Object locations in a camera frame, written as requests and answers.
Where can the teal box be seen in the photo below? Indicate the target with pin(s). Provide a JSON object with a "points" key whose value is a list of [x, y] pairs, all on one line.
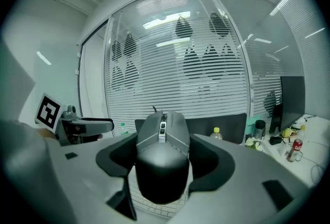
{"points": [[250, 125]]}

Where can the yellow desk clutter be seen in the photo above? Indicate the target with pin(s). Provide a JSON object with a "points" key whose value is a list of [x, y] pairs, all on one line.
{"points": [[285, 132]]}

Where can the dark grey mouse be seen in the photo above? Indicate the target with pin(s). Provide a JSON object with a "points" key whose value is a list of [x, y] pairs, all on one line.
{"points": [[162, 163]]}

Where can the black monitor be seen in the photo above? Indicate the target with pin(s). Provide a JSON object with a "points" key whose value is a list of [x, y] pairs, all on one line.
{"points": [[291, 99]]}

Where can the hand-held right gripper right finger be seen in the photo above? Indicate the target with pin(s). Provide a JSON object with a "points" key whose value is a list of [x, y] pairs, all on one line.
{"points": [[245, 174]]}

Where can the white keyboard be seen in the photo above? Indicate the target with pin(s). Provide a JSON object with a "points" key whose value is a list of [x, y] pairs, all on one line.
{"points": [[159, 210]]}

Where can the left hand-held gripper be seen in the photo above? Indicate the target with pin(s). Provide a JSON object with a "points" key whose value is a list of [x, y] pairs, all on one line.
{"points": [[49, 112]]}

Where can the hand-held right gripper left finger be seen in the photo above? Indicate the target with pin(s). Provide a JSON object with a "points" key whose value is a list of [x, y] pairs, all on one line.
{"points": [[77, 179]]}

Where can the red can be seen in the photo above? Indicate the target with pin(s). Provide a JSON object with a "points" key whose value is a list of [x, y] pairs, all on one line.
{"points": [[296, 148]]}

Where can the small black desk gadget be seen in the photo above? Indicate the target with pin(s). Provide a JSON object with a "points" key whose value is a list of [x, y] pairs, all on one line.
{"points": [[275, 140]]}

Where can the small white flower plant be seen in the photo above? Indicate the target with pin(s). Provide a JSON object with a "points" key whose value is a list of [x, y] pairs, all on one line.
{"points": [[254, 143]]}

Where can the black cup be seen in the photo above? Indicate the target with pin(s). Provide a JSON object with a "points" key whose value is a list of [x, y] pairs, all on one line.
{"points": [[260, 127]]}

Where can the green-capped water bottle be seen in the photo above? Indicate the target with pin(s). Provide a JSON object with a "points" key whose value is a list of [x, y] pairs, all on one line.
{"points": [[124, 130]]}

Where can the yellow-capped tea bottle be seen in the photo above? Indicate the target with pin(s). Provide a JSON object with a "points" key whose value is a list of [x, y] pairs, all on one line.
{"points": [[216, 134]]}

